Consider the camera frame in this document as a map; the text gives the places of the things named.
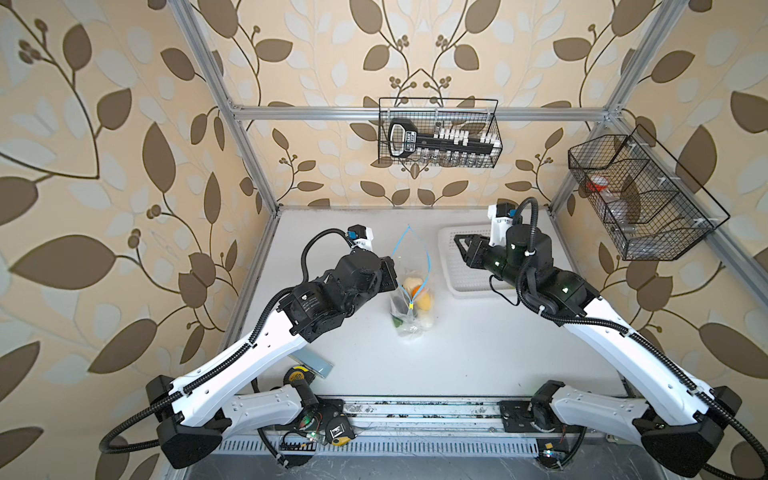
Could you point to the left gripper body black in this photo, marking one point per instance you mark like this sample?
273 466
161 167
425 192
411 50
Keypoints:
387 273

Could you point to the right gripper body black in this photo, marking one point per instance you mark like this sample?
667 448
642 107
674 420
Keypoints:
477 253

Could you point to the beige toy potato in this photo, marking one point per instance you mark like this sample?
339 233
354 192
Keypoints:
411 282

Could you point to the small yellow toy fruit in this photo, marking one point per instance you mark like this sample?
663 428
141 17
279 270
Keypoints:
424 301

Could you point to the clear zip bag blue zipper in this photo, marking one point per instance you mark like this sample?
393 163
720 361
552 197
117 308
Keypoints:
412 302

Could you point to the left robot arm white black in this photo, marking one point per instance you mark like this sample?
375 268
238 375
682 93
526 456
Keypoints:
189 416

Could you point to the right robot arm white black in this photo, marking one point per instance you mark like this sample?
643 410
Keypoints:
678 419

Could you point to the grey blue flat plate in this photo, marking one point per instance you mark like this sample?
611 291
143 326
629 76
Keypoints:
313 361

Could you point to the yellow black tape measure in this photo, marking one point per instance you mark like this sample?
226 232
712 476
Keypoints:
298 373

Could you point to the red capped item in basket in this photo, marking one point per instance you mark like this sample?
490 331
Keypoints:
596 184

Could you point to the black socket tool set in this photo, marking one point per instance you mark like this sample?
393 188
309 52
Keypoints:
403 140

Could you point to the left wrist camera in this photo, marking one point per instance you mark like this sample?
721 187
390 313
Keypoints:
360 236

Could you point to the black wire basket back wall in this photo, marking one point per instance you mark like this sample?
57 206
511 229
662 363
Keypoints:
428 113

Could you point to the black wire basket wall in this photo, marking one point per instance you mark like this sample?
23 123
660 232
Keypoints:
655 208
428 113

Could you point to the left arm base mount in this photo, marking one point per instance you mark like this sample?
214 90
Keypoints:
315 413

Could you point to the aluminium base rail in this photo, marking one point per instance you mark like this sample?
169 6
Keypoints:
426 417

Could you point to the yellow black device on rail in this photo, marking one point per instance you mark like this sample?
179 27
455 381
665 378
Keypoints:
339 431

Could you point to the black wire basket right wall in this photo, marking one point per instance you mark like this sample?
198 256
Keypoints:
655 208

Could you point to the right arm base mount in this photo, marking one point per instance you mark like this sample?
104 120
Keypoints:
535 414

